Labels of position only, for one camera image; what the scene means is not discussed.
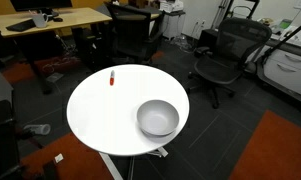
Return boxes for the white table base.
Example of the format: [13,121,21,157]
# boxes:
[99,147,168,180]

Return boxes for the wooden desk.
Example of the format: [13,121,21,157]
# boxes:
[0,7,112,94]

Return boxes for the black keyboard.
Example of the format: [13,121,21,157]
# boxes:
[6,19,35,32]

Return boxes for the black mesh office chair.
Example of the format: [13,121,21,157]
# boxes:
[188,18,272,109]

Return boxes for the black padded office chair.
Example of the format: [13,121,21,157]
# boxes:
[105,2,164,64]

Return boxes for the red and grey marker pen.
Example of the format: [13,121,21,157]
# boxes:
[110,70,115,86]

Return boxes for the white drawer cabinet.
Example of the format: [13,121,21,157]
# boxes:
[264,50,301,95]

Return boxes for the grey bowl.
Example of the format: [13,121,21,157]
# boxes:
[137,100,179,136]

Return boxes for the white mug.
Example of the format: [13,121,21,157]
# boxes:
[32,13,48,28]

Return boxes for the clear plastic cup on floor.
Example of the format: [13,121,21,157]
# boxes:
[24,124,51,135]

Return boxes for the black computer mouse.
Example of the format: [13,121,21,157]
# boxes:
[53,18,63,22]

